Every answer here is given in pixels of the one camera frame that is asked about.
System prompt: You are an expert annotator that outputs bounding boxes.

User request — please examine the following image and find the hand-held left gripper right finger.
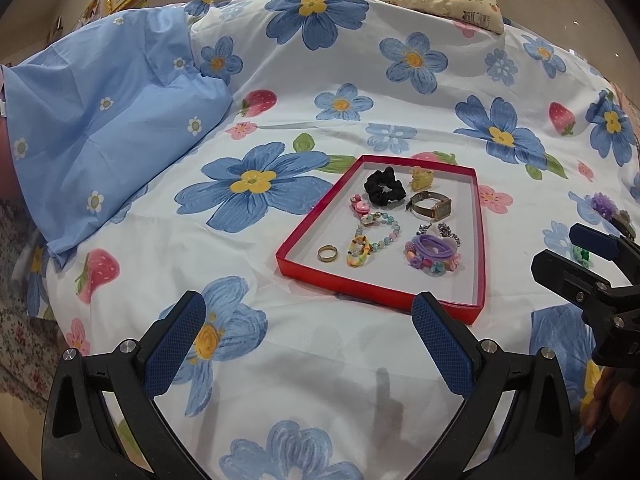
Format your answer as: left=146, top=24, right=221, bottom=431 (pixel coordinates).
left=407, top=291, right=579, bottom=480

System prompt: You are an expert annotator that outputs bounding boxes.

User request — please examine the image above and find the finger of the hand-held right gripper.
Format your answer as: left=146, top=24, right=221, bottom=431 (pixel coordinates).
left=531, top=249, right=640, bottom=317
left=569, top=223, right=640, bottom=264

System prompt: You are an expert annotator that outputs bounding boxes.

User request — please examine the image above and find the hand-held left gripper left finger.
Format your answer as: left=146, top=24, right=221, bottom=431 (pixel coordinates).
left=41, top=290, right=211, bottom=480

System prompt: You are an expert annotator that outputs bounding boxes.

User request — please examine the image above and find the silver band wristwatch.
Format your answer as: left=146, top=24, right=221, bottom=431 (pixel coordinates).
left=405, top=193, right=454, bottom=222

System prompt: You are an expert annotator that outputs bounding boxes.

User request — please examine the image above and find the red shallow box tray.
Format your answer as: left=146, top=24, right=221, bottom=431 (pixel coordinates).
left=276, top=154, right=487, bottom=326

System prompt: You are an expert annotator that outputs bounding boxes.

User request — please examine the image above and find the person's right hand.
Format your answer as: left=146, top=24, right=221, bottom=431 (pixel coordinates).
left=581, top=364, right=640, bottom=433

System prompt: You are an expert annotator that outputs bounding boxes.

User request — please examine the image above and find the purple flower hair clip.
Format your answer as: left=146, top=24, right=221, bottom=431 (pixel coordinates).
left=590, top=192, right=622, bottom=221

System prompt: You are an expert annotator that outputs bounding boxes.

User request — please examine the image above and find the rainbow oval hair clip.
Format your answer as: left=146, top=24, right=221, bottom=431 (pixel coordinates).
left=346, top=234, right=374, bottom=269

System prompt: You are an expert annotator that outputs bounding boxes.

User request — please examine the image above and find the white floral bed sheet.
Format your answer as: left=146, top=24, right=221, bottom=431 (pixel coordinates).
left=27, top=0, right=640, bottom=480

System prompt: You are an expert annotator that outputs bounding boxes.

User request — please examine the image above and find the floral patterned rug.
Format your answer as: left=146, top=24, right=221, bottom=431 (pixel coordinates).
left=0, top=199, right=67, bottom=397

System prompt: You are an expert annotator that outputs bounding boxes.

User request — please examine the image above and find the yellow translucent claw clip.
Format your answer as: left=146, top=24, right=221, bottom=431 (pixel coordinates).
left=408, top=164, right=435, bottom=192

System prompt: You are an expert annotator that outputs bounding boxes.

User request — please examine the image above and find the black fabric scrunchie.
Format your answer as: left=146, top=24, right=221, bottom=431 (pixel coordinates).
left=363, top=168, right=407, bottom=208

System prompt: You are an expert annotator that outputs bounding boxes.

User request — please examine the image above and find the light blue flowered pillow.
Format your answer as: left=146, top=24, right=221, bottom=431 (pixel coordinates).
left=0, top=6, right=236, bottom=272

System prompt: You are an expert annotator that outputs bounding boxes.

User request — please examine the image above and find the purple hair tie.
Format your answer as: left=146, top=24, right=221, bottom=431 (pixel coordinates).
left=412, top=233, right=454, bottom=262

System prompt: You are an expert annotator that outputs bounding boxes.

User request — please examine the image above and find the silver rhinestone bracelet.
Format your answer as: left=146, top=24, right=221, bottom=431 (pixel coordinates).
left=417, top=221, right=462, bottom=247

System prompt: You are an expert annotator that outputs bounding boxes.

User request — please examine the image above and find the pastel bead bracelet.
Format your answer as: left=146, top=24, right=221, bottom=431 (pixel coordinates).
left=355, top=212, right=404, bottom=257

